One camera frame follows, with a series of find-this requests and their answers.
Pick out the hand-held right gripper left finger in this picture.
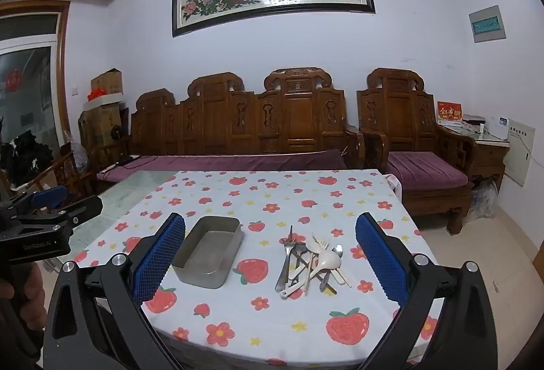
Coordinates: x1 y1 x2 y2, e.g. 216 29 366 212
42 212 188 370

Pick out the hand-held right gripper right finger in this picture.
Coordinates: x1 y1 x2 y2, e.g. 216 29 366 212
355 212 498 370

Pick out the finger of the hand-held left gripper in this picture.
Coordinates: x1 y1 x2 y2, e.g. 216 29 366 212
17 184 69 214
51 196 104 228

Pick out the white plastic spoon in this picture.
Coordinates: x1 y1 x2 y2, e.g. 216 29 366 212
279 253 343 299

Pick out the metal tray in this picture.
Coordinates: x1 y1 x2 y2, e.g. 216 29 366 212
171 216 245 290

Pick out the person's left hand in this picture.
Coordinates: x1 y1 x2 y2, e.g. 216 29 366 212
0 264 44 313

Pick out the wooden chair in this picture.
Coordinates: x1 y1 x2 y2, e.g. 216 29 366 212
25 142 100 201

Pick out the dark cloth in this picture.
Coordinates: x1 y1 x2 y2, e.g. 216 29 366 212
0 140 54 188

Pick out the clear plastic bag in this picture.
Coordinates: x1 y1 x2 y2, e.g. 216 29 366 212
70 140 90 175
470 179 500 222

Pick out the white plastic stool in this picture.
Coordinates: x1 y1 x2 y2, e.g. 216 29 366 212
385 173 404 198

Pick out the large cardboard box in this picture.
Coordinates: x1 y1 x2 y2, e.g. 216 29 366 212
79 103 128 158

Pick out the purple armchair cushion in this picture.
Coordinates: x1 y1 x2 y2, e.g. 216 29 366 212
385 151 469 189

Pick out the strawberry print tablecloth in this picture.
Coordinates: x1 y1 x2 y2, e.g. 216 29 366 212
70 169 445 370

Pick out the purple sofa cushion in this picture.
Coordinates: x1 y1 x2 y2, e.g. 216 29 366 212
97 150 353 184

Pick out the white storage box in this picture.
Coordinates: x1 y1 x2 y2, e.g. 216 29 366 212
87 94 126 111

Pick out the small cardboard box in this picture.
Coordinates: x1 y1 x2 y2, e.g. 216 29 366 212
90 69 124 96

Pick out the wooden framed glass door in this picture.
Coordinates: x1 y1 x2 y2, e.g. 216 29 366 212
0 0 71 192

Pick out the carved wooden armchair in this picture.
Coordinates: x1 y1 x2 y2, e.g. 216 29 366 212
356 67 477 235

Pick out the wooden side table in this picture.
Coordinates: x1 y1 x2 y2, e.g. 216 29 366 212
438 121 511 192

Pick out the red box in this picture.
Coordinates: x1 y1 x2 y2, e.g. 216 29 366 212
437 101 463 125

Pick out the carved wooden sofa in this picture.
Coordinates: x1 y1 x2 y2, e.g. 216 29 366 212
97 66 366 184

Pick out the white box device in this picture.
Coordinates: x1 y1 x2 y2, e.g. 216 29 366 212
484 115 508 140

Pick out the black cable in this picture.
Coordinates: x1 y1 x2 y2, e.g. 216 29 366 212
100 155 160 173

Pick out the white wall cabinet door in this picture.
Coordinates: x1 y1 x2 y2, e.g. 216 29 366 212
508 120 536 187

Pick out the grey wall panel box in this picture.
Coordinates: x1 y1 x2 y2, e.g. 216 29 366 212
469 5 507 43

